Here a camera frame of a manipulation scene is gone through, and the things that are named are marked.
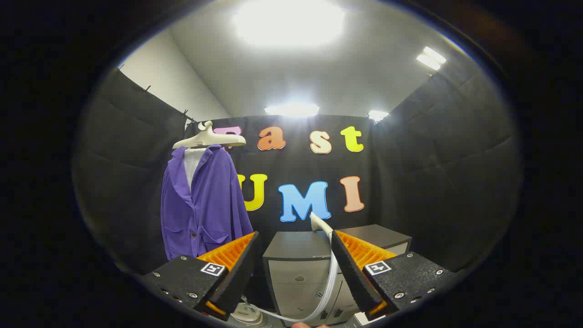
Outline white clothes hanger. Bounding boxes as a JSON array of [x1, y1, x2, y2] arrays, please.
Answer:
[[172, 120, 247, 150]]

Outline purple corduroy jacket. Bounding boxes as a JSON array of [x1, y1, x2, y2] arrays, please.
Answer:
[[160, 145, 254, 261]]

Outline grey cabinet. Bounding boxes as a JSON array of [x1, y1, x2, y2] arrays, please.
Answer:
[[263, 224, 413, 326]]

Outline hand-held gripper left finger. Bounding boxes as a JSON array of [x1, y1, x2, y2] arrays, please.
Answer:
[[142, 231, 263, 322]]

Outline white steamer base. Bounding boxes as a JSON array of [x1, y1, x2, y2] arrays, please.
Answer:
[[230, 301, 265, 325]]

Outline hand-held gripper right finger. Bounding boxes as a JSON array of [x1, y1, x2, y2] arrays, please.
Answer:
[[331, 230, 456, 322]]

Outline large ceiling light panel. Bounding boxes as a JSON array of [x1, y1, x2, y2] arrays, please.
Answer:
[[235, 0, 347, 46]]

